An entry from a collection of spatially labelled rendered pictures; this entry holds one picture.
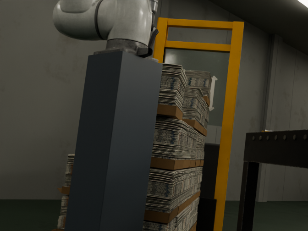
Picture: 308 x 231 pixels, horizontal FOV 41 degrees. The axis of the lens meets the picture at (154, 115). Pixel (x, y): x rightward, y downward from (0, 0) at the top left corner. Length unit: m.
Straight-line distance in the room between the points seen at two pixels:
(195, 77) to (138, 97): 1.59
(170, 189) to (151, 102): 0.47
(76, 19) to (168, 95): 0.51
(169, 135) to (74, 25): 0.62
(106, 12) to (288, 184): 7.70
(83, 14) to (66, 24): 0.08
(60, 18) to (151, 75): 0.42
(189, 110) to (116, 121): 1.05
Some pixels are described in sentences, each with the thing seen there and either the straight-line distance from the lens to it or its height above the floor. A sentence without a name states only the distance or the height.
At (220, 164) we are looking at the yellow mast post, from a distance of 3.48.
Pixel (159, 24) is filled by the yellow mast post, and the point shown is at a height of 1.79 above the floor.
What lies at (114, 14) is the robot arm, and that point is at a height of 1.14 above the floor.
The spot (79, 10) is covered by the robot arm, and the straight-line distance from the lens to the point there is 1.61.
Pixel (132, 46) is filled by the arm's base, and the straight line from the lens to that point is 1.50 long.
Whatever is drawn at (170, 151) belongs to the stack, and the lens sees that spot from 1.81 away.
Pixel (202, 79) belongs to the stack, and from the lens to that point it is 3.02.
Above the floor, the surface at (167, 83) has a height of 0.97.
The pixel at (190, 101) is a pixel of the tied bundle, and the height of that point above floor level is 0.98.
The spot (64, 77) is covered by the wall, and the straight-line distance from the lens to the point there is 4.82.
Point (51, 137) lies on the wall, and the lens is 4.73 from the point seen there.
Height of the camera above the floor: 0.68
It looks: 5 degrees up
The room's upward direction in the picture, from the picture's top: 7 degrees clockwise
